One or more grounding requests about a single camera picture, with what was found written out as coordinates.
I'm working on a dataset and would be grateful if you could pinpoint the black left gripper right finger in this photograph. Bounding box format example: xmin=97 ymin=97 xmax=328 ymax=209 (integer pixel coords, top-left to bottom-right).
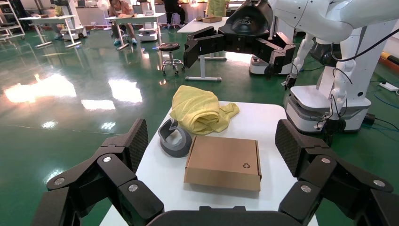
xmin=275 ymin=119 xmax=399 ymax=226

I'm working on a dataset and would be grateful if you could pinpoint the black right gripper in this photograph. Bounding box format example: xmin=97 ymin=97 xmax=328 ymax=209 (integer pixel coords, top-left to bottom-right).
xmin=183 ymin=0 xmax=297 ymax=79

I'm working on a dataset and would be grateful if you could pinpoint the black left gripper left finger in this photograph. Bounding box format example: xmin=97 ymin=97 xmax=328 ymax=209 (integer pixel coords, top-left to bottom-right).
xmin=31 ymin=118 xmax=165 ymax=226

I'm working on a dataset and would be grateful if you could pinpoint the small brown cardboard box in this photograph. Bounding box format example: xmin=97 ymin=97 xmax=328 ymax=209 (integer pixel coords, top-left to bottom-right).
xmin=184 ymin=135 xmax=263 ymax=192

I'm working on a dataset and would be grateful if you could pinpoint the flat open cardboard tray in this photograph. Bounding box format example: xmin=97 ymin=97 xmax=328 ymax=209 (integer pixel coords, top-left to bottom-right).
xmin=195 ymin=16 xmax=223 ymax=24

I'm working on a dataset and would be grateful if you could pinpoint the person in yellow coat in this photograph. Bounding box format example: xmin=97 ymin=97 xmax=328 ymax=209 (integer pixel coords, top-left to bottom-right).
xmin=205 ymin=0 xmax=231 ymax=18

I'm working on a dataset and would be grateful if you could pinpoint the white desk with white legs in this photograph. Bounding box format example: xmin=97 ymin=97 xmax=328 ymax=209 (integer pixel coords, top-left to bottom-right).
xmin=104 ymin=12 xmax=166 ymax=51
xmin=177 ymin=17 xmax=230 ymax=82
xmin=18 ymin=15 xmax=82 ymax=49

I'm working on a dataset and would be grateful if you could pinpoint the black idle robot gripper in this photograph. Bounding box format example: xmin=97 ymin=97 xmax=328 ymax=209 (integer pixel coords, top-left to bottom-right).
xmin=282 ymin=73 xmax=299 ymax=91
xmin=322 ymin=118 xmax=347 ymax=146

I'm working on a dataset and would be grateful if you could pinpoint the black stool with chrome legs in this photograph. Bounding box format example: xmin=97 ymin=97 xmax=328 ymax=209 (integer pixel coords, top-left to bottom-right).
xmin=158 ymin=42 xmax=185 ymax=76

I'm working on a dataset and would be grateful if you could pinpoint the yellow cloth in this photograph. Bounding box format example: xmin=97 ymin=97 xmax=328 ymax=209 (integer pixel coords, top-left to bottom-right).
xmin=169 ymin=85 xmax=240 ymax=136

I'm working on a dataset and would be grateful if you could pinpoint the black power adapter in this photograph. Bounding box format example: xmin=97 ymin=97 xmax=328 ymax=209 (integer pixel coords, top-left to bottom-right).
xmin=363 ymin=113 xmax=377 ymax=126

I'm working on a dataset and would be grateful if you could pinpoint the person in black clothes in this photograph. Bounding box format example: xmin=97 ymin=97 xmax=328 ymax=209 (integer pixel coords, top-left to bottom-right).
xmin=163 ymin=0 xmax=187 ymax=29

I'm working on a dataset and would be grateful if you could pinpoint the white power strip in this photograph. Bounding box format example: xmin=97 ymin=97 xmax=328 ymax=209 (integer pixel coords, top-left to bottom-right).
xmin=378 ymin=81 xmax=399 ymax=92

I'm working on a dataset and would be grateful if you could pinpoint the seated person in brown top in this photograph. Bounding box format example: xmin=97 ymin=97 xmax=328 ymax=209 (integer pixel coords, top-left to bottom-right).
xmin=108 ymin=0 xmax=138 ymax=47

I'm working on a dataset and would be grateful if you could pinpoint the yellow and black floor barrier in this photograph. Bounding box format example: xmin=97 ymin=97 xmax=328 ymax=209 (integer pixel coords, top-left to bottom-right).
xmin=379 ymin=51 xmax=399 ymax=71

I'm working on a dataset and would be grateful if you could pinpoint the white standing fan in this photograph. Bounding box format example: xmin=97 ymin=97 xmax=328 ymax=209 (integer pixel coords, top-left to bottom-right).
xmin=96 ymin=0 xmax=112 ymax=31

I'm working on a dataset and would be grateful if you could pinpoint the person in pale yellow top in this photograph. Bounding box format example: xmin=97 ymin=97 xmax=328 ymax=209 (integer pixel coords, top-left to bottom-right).
xmin=49 ymin=4 xmax=65 ymax=40

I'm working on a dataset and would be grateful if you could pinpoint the metal shelf rack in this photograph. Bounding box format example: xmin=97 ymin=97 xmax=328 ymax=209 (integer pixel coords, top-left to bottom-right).
xmin=0 ymin=0 xmax=25 ymax=40

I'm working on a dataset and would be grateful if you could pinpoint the grey ring-shaped holder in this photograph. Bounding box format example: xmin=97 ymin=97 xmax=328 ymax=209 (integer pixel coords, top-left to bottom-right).
xmin=157 ymin=118 xmax=193 ymax=158

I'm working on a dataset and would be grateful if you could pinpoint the blue floor cable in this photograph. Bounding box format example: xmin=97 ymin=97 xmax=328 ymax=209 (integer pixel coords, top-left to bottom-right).
xmin=372 ymin=92 xmax=399 ymax=110

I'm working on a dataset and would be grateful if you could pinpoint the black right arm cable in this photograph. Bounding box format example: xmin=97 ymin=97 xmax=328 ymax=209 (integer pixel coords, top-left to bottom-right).
xmin=330 ymin=28 xmax=399 ymax=62

